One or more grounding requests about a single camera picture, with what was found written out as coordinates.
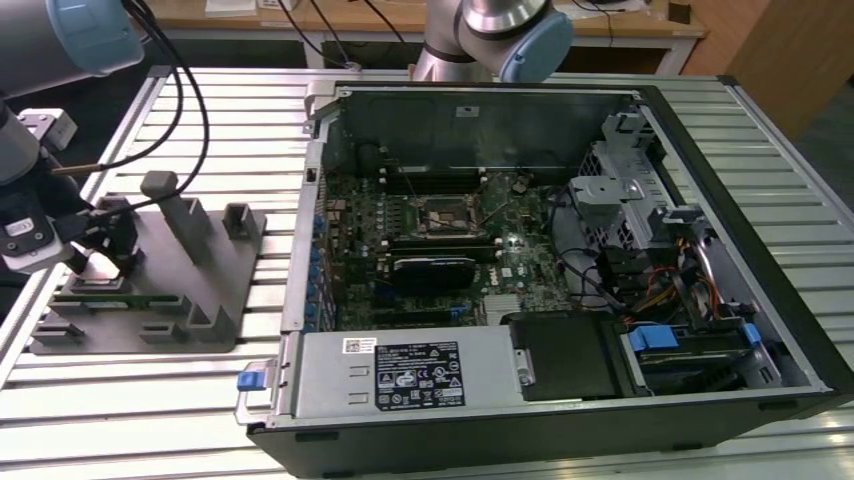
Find silver metal drive cage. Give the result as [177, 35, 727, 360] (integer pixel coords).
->
[565, 112, 720, 251]

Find coloured power wire bundle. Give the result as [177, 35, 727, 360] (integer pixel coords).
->
[623, 238, 728, 326]

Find black PC case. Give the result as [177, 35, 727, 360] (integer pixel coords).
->
[244, 78, 839, 479]

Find grey power supply unit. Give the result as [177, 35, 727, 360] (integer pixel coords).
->
[264, 327, 516, 430]

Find hard disk in blue carrier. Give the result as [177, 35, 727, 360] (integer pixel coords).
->
[619, 322, 768, 397]

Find black drive bay cover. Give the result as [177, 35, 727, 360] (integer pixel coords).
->
[497, 309, 653, 404]

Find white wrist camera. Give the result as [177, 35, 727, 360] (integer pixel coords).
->
[0, 199, 73, 275]

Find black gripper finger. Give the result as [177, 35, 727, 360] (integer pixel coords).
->
[97, 214, 146, 281]
[64, 227, 101, 277]

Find green motherboard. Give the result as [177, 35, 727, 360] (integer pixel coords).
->
[317, 169, 588, 335]

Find small white camera box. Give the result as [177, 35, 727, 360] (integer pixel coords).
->
[16, 109, 78, 150]

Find small silver heatsink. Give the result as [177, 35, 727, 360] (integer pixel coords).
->
[481, 294, 523, 317]

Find black RAM slot bank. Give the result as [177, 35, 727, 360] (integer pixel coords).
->
[384, 236, 503, 260]
[376, 166, 487, 195]

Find silver CPU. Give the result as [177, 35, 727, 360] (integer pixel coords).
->
[82, 252, 125, 287]

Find wooden desk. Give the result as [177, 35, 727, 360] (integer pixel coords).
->
[132, 0, 709, 76]

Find grey parts rack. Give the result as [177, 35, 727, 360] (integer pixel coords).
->
[29, 170, 268, 356]

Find black graphics card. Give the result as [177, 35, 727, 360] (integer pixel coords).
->
[388, 255, 479, 295]

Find wooden cabinet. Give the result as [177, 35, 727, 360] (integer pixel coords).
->
[683, 0, 854, 141]

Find CPU socket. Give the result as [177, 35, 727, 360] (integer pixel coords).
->
[406, 193, 487, 239]

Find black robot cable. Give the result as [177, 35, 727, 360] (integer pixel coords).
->
[92, 0, 212, 216]

